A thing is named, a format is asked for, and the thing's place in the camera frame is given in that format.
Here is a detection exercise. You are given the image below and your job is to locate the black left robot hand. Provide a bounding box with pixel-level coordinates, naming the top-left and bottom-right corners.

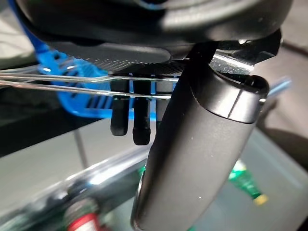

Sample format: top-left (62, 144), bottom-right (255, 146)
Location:
top-left (14, 0), bottom-right (295, 231)

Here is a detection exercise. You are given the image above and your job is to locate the blue plastic shopping basket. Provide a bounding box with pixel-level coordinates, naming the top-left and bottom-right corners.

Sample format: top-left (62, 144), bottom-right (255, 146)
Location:
top-left (0, 0), bottom-right (180, 121)

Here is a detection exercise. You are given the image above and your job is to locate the water bottle teal label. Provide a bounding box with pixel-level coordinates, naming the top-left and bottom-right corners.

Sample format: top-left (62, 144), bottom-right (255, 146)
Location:
top-left (64, 199), bottom-right (102, 231)

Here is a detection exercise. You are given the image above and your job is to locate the green soda bottle yellow cap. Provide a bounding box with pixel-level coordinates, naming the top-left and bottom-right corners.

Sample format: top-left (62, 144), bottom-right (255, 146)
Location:
top-left (228, 160), bottom-right (270, 205)

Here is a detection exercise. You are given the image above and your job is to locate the black shelf board clear edge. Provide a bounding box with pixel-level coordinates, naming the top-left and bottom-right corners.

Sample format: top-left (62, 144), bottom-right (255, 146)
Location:
top-left (69, 146), bottom-right (151, 212)

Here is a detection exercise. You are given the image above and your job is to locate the black shelf base plinth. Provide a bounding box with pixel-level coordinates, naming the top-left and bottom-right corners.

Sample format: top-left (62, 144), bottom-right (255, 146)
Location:
top-left (0, 89), bottom-right (114, 157)

